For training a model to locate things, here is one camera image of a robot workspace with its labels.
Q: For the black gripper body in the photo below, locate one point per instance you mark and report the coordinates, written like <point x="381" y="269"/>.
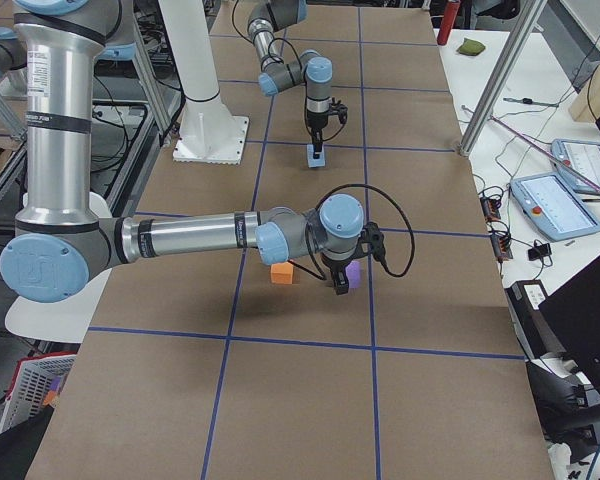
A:
<point x="315" y="125"/>
<point x="336" y="267"/>

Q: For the light blue foam block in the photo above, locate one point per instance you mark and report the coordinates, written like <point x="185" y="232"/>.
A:
<point x="315" y="159"/>

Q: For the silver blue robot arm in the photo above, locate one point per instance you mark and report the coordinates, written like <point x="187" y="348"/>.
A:
<point x="63" y="40"/>
<point x="309" y="69"/>

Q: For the purple foam block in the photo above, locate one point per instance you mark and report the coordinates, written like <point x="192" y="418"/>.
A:
<point x="354" y="274"/>

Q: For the orange foam block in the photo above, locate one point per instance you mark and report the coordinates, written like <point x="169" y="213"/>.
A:
<point x="282" y="273"/>

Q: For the orange black electronics board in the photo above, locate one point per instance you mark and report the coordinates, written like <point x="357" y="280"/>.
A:
<point x="499" y="231"/>

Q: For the green bean bag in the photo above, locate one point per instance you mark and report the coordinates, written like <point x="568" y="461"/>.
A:
<point x="470" y="47"/>

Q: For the red bottle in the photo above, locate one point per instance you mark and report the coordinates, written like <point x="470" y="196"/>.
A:
<point x="448" y="21"/>

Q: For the near blue teach pendant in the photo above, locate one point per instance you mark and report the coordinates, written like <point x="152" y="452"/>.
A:
<point x="553" y="207"/>

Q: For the blue teach pendant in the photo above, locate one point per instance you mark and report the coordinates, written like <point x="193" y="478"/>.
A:
<point x="581" y="156"/>
<point x="553" y="207"/>

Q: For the black laptop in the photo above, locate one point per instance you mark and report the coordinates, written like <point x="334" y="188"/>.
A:
<point x="573" y="314"/>

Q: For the far blue teach pendant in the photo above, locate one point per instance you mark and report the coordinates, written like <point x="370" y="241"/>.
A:
<point x="581" y="156"/>

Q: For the white plastic chair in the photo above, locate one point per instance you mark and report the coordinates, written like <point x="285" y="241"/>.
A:
<point x="55" y="320"/>

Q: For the white perforated basket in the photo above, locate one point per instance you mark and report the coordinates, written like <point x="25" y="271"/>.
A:
<point x="33" y="378"/>

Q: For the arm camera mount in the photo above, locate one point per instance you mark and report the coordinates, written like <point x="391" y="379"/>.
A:
<point x="339" y="109"/>

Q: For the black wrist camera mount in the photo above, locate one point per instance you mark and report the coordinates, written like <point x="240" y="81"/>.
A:
<point x="371" y="243"/>

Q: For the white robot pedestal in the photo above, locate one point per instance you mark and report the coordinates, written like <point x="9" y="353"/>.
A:
<point x="208" y="132"/>

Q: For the aluminium frame post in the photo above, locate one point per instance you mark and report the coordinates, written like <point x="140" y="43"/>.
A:
<point x="509" y="55"/>

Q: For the green handled grabber stick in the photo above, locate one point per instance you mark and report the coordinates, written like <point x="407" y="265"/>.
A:
<point x="556" y="162"/>

